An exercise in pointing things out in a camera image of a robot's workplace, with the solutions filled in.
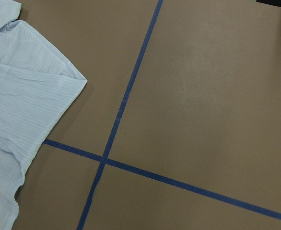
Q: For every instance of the light blue button-up shirt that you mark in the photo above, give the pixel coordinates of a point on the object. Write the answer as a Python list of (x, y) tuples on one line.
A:
[(37, 85)]

